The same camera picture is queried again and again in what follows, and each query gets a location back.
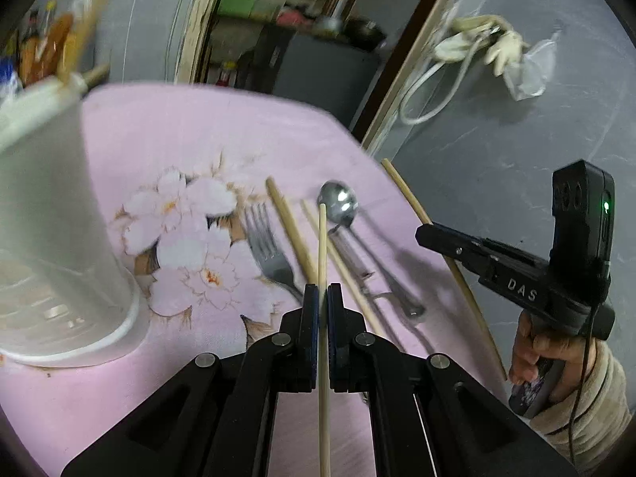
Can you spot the metal fork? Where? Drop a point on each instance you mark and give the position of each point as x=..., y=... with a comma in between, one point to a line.
x=271, y=258

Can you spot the white plastic cup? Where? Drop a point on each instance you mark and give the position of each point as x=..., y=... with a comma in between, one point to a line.
x=44, y=198

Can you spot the dark cooking pot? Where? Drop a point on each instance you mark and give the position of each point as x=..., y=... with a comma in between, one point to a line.
x=367, y=32

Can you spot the blue white packet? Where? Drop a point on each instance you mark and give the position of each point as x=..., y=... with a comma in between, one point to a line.
x=7, y=77

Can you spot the orange oil bottle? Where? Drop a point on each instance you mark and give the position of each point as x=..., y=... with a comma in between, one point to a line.
x=74, y=30

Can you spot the cream door frame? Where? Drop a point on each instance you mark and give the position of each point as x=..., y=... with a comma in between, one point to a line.
x=201, y=20

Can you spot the silver metal pot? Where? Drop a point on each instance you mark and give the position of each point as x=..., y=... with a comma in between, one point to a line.
x=327, y=25

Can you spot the silver metal utensil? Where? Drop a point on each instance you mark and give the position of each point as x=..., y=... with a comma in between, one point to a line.
x=354, y=258

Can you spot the metal spoon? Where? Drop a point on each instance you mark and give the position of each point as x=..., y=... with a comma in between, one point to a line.
x=339, y=202

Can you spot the wooden chopstick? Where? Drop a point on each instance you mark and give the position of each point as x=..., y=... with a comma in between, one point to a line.
x=407, y=194
x=323, y=258
x=95, y=74
x=288, y=223
x=343, y=268
x=94, y=5

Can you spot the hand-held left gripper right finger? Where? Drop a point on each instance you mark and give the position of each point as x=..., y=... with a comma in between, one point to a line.
x=335, y=318

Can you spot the green box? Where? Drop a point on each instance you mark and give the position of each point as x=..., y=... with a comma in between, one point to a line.
x=248, y=6

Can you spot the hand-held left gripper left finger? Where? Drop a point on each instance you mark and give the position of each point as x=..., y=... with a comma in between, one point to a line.
x=312, y=318

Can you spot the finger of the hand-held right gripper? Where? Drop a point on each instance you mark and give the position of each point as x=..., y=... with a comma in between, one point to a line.
x=447, y=241

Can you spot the person's right hand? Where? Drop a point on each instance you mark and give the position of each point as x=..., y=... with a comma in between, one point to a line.
x=524, y=353

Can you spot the cream rubber gloves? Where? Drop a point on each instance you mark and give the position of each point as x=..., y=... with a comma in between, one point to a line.
x=504, y=47

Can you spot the yellow cap sauce bottle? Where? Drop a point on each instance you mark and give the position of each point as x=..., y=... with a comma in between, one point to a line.
x=47, y=35

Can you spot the pink floral tablecloth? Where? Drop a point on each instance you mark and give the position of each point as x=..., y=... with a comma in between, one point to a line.
x=198, y=124

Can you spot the red cloth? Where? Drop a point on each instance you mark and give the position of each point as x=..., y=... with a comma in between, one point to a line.
x=292, y=17

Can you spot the clear plastic bag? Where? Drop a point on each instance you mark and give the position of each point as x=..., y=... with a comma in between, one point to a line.
x=534, y=67

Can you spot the person's right forearm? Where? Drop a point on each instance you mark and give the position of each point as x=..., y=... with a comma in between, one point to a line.
x=601, y=417

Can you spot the grey washing machine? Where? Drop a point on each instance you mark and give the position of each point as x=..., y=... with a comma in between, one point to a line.
x=323, y=74

